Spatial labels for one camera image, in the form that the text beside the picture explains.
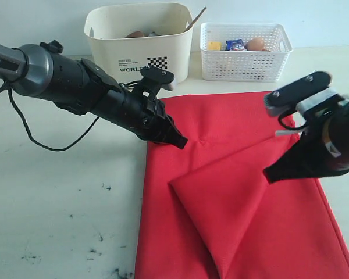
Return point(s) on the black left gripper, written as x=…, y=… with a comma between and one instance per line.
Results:
x=143, y=116

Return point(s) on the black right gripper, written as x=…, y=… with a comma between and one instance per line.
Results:
x=315, y=155

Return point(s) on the red table cloth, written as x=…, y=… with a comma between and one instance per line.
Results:
x=209, y=212

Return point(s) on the yellow cheese wedge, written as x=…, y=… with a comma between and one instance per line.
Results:
x=214, y=46

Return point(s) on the brown wooden plate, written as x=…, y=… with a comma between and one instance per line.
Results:
x=136, y=34

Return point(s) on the blue white milk carton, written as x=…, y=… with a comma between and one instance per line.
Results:
x=235, y=45

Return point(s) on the brown egg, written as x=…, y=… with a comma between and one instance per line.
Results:
x=255, y=44

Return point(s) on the wooden chopstick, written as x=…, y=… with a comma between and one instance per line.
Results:
x=192, y=23

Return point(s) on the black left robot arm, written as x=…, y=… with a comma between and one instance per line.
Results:
x=80, y=87

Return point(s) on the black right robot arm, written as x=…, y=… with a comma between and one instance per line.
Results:
x=344, y=137

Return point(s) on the white perforated plastic basket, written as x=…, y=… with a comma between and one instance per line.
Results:
x=245, y=66

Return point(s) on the cream plastic bin WORLD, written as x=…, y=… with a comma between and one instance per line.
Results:
x=122, y=58

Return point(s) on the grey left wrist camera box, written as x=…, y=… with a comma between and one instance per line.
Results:
x=156, y=78

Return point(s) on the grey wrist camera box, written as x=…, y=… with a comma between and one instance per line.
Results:
x=156, y=78
x=305, y=95

